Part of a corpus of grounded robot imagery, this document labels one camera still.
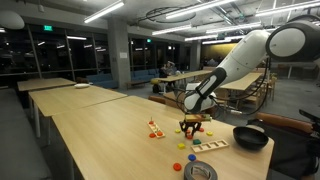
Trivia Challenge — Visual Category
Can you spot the seated person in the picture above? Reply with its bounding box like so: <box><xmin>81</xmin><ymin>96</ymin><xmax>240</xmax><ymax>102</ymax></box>
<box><xmin>159</xmin><ymin>60</ymin><xmax>178</xmax><ymax>79</ymax></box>

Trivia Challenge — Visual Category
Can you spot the gray duct tape roll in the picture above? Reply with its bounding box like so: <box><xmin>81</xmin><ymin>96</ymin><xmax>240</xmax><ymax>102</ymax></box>
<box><xmin>183</xmin><ymin>160</ymin><xmax>219</xmax><ymax>180</ymax></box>

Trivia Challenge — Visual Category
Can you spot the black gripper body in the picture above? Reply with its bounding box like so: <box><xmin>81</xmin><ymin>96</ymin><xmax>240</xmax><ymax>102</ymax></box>
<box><xmin>180</xmin><ymin>121</ymin><xmax>203</xmax><ymax>130</ymax></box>

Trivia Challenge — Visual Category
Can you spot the dark gray chair back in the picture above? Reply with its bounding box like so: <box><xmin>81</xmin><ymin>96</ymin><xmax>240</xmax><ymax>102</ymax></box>
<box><xmin>266</xmin><ymin>128</ymin><xmax>320</xmax><ymax>180</ymax></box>

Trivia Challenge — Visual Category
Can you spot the white plate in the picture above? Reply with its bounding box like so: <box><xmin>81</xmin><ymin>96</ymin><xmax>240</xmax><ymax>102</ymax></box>
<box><xmin>73</xmin><ymin>82</ymin><xmax>91</xmax><ymax>89</ymax></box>

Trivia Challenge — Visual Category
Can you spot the long wooden table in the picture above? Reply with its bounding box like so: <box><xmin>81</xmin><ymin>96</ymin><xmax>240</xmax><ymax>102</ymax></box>
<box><xmin>155</xmin><ymin>69</ymin><xmax>213</xmax><ymax>94</ymax></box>

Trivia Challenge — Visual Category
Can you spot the black bowl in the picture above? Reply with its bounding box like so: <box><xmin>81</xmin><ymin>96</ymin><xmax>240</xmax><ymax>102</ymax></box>
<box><xmin>232</xmin><ymin>125</ymin><xmax>270</xmax><ymax>151</ymax></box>

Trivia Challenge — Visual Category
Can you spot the blue sofa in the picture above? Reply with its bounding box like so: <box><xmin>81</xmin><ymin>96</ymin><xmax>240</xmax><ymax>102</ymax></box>
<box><xmin>85</xmin><ymin>73</ymin><xmax>118</xmax><ymax>90</ymax></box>
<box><xmin>129</xmin><ymin>68</ymin><xmax>161</xmax><ymax>83</ymax></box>

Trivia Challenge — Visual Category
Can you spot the white pendant lamp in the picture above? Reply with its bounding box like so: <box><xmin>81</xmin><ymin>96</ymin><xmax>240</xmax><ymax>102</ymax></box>
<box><xmin>0</xmin><ymin>9</ymin><xmax>26</xmax><ymax>30</ymax></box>

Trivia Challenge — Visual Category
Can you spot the wooden slotted tray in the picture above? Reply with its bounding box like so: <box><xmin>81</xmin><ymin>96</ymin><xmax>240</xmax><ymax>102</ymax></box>
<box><xmin>190</xmin><ymin>138</ymin><xmax>230</xmax><ymax>154</ymax></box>

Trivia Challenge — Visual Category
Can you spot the tan wrist mount plate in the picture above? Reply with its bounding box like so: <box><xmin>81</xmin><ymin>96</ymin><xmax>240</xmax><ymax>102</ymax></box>
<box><xmin>184</xmin><ymin>113</ymin><xmax>213</xmax><ymax>123</ymax></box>

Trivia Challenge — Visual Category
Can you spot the brown leather chair top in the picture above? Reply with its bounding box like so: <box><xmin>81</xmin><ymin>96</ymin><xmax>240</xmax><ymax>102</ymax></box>
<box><xmin>255</xmin><ymin>111</ymin><xmax>315</xmax><ymax>135</ymax></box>

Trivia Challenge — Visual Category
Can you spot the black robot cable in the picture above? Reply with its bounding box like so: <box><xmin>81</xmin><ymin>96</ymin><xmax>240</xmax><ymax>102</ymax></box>
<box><xmin>175</xmin><ymin>57</ymin><xmax>272</xmax><ymax>117</ymax></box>

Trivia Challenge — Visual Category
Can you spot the light wooden table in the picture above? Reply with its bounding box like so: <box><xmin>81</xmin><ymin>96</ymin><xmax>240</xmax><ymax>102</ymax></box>
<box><xmin>28</xmin><ymin>84</ymin><xmax>128</xmax><ymax>146</ymax></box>
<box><xmin>17</xmin><ymin>77</ymin><xmax>78</xmax><ymax>108</ymax></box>

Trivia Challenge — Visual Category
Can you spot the light wooden chair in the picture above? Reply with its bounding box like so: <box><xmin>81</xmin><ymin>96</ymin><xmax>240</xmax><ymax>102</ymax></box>
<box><xmin>265</xmin><ymin>75</ymin><xmax>278</xmax><ymax>103</ymax></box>
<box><xmin>234</xmin><ymin>87</ymin><xmax>264</xmax><ymax>114</ymax></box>

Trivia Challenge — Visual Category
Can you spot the black ceiling cable loop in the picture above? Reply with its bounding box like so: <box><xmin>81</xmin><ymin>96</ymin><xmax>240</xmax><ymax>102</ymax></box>
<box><xmin>145</xmin><ymin>6</ymin><xmax>198</xmax><ymax>24</ymax></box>

